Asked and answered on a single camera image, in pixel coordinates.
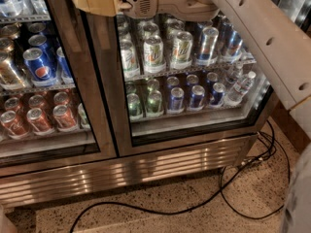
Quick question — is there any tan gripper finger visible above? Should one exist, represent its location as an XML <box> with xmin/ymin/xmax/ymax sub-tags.
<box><xmin>72</xmin><ymin>0</ymin><xmax>132</xmax><ymax>17</ymax></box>

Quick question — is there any glass fridge door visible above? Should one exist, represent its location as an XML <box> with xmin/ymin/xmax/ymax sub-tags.
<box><xmin>77</xmin><ymin>0</ymin><xmax>311</xmax><ymax>157</ymax></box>
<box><xmin>0</xmin><ymin>0</ymin><xmax>115</xmax><ymax>177</ymax></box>

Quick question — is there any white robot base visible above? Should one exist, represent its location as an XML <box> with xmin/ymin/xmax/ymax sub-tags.
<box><xmin>280</xmin><ymin>145</ymin><xmax>311</xmax><ymax>233</ymax></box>

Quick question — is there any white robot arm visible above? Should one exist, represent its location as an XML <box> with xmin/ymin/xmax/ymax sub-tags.
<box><xmin>72</xmin><ymin>0</ymin><xmax>311</xmax><ymax>134</ymax></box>

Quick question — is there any stainless fridge base grille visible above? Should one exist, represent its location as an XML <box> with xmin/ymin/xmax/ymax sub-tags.
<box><xmin>0</xmin><ymin>134</ymin><xmax>258</xmax><ymax>208</ymax></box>

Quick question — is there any white green can left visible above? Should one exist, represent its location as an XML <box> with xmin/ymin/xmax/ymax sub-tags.
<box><xmin>120</xmin><ymin>39</ymin><xmax>140</xmax><ymax>79</ymax></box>

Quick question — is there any white green can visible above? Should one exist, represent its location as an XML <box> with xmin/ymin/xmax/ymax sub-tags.
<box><xmin>120</xmin><ymin>39</ymin><xmax>140</xmax><ymax>79</ymax></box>
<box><xmin>143</xmin><ymin>35</ymin><xmax>165</xmax><ymax>74</ymax></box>
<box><xmin>170</xmin><ymin>31</ymin><xmax>193</xmax><ymax>70</ymax></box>

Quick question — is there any white green can middle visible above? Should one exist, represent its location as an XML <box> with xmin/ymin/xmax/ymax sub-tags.
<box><xmin>143</xmin><ymin>35</ymin><xmax>165</xmax><ymax>74</ymax></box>

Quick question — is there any white green can right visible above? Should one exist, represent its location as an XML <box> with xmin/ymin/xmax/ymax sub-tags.
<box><xmin>170</xmin><ymin>31</ymin><xmax>193</xmax><ymax>70</ymax></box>

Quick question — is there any blue pepsi can front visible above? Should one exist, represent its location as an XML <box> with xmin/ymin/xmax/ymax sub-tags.
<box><xmin>22</xmin><ymin>48</ymin><xmax>56</xmax><ymax>86</ymax></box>

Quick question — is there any blue can left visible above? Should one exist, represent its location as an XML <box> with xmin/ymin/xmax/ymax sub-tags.
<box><xmin>167</xmin><ymin>87</ymin><xmax>185</xmax><ymax>114</ymax></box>

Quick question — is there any blue can middle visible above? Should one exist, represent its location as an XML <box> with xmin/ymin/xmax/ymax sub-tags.
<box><xmin>188</xmin><ymin>84</ymin><xmax>205</xmax><ymax>111</ymax></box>

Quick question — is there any gold can front left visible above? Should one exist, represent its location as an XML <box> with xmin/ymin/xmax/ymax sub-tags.
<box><xmin>0</xmin><ymin>52</ymin><xmax>30</xmax><ymax>90</ymax></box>

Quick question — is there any red coke can right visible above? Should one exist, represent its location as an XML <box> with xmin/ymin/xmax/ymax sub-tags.
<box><xmin>52</xmin><ymin>105</ymin><xmax>77</xmax><ymax>132</ymax></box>

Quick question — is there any red coke can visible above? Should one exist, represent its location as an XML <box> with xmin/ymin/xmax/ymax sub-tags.
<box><xmin>26</xmin><ymin>108</ymin><xmax>53</xmax><ymax>135</ymax></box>
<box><xmin>0</xmin><ymin>111</ymin><xmax>30</xmax><ymax>138</ymax></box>
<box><xmin>52</xmin><ymin>105</ymin><xmax>77</xmax><ymax>132</ymax></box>

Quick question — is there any clear water bottle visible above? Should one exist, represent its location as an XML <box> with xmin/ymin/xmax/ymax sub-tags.
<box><xmin>224</xmin><ymin>71</ymin><xmax>257</xmax><ymax>106</ymax></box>

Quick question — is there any red coke can middle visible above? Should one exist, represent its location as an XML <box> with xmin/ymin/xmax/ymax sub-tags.
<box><xmin>26</xmin><ymin>108</ymin><xmax>53</xmax><ymax>135</ymax></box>

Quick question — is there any red coke can left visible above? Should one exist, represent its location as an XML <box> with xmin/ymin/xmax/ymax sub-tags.
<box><xmin>0</xmin><ymin>111</ymin><xmax>30</xmax><ymax>138</ymax></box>

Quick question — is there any black floor cable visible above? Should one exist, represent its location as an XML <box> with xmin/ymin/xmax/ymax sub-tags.
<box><xmin>69</xmin><ymin>119</ymin><xmax>292</xmax><ymax>233</ymax></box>

